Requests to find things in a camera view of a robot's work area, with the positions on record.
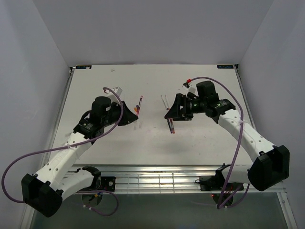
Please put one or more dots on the orange gel pen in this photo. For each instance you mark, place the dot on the orange gel pen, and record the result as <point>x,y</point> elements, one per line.
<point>172,126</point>

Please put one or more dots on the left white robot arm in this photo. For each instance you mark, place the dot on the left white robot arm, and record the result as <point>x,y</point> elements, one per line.
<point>46,190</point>

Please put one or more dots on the left blue corner label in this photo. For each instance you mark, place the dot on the left blue corner label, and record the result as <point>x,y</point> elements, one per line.
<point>83,67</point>

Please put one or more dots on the aluminium rail frame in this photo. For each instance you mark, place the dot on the aluminium rail frame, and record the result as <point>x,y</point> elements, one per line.
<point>150,159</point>

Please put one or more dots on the purple gel pen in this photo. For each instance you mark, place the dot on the purple gel pen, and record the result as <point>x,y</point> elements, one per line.
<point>169,125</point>

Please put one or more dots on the red gel pen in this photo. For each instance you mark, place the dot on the red gel pen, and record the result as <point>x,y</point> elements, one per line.
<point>139,105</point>

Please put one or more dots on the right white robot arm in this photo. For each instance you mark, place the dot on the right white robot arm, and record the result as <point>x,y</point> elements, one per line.
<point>270,163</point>

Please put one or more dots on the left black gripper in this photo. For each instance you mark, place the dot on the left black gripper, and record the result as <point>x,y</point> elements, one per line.
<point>127,116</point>

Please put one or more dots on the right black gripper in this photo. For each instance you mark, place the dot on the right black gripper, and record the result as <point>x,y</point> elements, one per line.
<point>175,112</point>

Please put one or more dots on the blue corner label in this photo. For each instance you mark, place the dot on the blue corner label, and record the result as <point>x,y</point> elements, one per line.
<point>83,67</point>
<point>221,66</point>

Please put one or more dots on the orange capped white marker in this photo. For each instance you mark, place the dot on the orange capped white marker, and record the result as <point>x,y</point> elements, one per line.
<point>167,104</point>

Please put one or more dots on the right blue corner label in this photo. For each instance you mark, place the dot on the right blue corner label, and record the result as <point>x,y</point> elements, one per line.
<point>221,66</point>

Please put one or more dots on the blue capped white marker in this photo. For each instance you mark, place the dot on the blue capped white marker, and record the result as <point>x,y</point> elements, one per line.
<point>164,103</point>

